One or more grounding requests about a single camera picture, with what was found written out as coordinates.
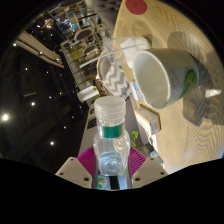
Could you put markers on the clear bottle with white cap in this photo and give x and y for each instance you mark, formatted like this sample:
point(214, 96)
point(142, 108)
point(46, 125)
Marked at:
point(110, 110)

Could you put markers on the white mug with green print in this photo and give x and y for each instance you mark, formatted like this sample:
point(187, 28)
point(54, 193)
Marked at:
point(156, 76)

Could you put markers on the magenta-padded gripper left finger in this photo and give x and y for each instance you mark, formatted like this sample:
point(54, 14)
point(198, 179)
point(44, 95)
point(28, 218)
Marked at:
point(75, 171)

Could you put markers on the small blue white packet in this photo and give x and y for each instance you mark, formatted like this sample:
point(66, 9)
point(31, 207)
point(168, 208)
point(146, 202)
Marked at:
point(136, 91)

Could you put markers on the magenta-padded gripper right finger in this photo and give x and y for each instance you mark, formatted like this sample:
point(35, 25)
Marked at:
point(150, 171)

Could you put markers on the white drinking straw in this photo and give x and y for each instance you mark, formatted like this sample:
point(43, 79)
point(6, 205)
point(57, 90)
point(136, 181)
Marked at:
point(100, 56)

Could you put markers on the group of dining chairs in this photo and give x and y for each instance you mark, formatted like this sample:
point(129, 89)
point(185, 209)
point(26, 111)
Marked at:
point(83, 34)

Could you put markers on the flat round red coaster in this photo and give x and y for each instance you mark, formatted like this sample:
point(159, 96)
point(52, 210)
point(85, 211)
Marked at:
point(136, 6)

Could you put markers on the group of ceiling lights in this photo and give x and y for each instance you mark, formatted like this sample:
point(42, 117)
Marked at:
point(5, 117)

